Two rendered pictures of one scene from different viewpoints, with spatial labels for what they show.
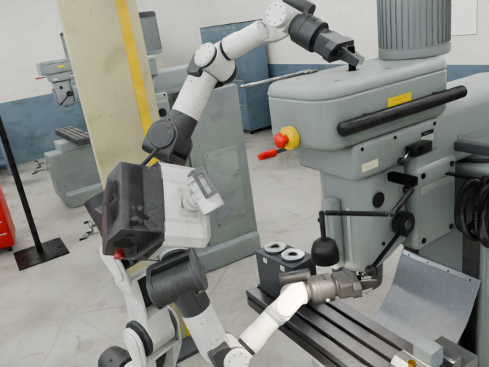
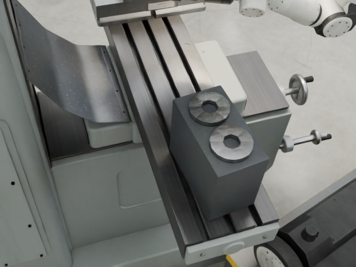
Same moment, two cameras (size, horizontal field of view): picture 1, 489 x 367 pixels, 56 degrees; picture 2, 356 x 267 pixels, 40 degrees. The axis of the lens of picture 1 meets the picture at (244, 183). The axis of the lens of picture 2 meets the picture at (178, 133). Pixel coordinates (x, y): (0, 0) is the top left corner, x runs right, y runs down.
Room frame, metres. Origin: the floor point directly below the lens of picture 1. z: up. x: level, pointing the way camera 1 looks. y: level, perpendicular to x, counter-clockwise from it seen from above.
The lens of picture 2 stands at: (2.28, -0.11, 1.97)
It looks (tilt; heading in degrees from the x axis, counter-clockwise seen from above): 52 degrees down; 188
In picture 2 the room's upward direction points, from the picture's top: 5 degrees clockwise
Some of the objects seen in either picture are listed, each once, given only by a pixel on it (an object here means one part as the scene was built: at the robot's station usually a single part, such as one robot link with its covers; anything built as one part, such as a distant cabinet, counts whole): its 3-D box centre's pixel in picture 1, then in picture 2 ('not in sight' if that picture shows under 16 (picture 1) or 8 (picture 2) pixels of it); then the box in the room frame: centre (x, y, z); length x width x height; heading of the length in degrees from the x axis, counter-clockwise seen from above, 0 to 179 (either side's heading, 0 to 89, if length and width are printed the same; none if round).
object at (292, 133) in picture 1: (289, 137); not in sight; (1.14, -0.13, 1.76); 0.06 x 0.02 x 0.06; 30
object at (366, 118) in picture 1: (406, 108); not in sight; (1.15, -0.43, 1.79); 0.45 x 0.04 x 0.04; 120
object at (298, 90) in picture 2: not in sight; (289, 91); (1.01, 0.10, 0.69); 0.16 x 0.12 x 0.12; 120
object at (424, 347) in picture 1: (428, 353); not in sight; (1.05, -0.44, 1.10); 0.06 x 0.05 x 0.06; 29
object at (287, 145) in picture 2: not in sight; (305, 139); (1.11, 0.20, 0.57); 0.22 x 0.06 x 0.06; 120
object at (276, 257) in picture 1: (286, 272); (214, 151); (1.63, -0.11, 1.09); 0.22 x 0.12 x 0.20; 36
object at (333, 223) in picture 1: (333, 233); not in sight; (1.20, -0.23, 1.45); 0.04 x 0.04 x 0.21; 30
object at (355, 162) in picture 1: (367, 141); not in sight; (1.28, -0.37, 1.68); 0.34 x 0.24 x 0.10; 120
